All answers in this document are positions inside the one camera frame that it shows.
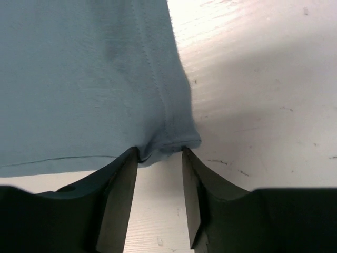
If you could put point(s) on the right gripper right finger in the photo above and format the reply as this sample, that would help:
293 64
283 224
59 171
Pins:
222 217

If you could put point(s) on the teal blue t-shirt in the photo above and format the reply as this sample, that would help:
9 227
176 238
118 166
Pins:
83 81

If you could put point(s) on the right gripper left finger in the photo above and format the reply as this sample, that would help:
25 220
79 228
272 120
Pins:
89 215

